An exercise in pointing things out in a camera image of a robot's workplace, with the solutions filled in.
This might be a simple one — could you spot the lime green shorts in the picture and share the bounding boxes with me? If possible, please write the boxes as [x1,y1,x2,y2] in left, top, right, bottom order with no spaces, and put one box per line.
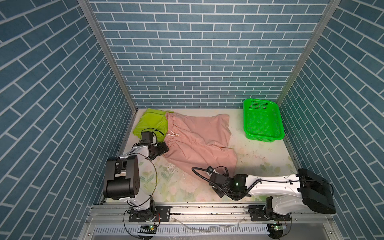
[133,109,173,142]

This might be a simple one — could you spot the pink shorts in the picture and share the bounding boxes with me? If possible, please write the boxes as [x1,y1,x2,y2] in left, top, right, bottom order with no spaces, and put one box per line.
[164,113,238,177]

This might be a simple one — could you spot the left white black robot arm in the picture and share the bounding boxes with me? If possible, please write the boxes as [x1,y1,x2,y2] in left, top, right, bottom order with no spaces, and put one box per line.
[103,142,171,223]

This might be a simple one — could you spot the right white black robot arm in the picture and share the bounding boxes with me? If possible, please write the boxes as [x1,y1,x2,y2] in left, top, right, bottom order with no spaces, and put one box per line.
[207,167,337,219]

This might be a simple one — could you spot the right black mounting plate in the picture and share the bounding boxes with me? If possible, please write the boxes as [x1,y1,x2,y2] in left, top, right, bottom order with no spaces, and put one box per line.
[248,205,291,222]

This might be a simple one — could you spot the black mounting plate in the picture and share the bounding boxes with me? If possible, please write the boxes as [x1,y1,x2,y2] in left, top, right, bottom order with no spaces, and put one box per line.
[129,206,171,223]
[248,205,291,222]

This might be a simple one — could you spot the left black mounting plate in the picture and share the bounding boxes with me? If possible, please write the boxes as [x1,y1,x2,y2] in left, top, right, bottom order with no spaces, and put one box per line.
[129,206,171,223]

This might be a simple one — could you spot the green plastic basket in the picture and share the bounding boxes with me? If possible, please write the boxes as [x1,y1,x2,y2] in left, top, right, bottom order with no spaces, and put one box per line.
[243,99,285,143]

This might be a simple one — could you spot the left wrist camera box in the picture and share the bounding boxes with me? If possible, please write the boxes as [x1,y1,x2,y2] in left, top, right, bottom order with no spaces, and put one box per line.
[139,131,155,146]

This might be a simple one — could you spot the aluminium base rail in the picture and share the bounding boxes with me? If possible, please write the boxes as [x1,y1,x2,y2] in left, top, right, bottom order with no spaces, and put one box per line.
[85,202,334,226]

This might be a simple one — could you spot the left aluminium corner post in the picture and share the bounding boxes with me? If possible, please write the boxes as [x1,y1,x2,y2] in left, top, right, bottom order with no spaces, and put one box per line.
[78,0,138,115]

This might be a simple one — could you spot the aluminium corner post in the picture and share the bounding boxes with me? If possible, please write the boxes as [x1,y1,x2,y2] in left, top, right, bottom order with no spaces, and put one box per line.
[276,0,341,106]
[78,0,138,115]

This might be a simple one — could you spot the right aluminium corner post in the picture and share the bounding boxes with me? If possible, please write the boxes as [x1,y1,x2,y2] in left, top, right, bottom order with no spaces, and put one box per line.
[276,0,341,106]

